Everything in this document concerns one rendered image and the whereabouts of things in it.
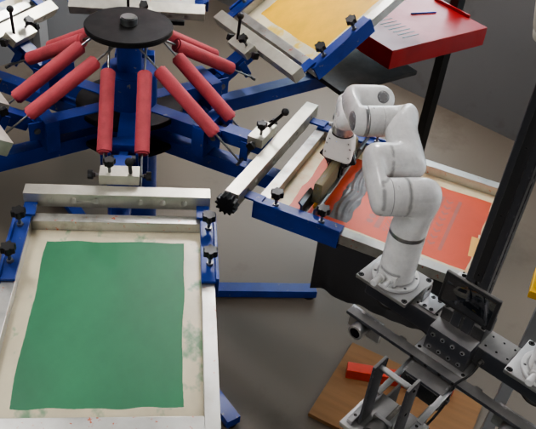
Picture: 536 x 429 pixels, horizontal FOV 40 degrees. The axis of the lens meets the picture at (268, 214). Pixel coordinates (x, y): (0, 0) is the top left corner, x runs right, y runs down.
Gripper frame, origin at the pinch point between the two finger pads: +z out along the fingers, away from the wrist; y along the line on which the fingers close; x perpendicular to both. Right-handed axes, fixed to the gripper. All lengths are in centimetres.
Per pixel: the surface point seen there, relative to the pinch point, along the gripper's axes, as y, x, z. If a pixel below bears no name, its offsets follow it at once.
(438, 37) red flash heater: 6, 111, -8
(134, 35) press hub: -77, -7, -30
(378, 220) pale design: 20.5, -11.1, 5.9
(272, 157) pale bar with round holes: -20.4, -8.6, -2.4
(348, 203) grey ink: 9.0, -9.2, 5.2
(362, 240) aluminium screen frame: 20.4, -28.2, 2.3
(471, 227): 49.3, 2.2, 5.9
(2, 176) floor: -192, 38, 103
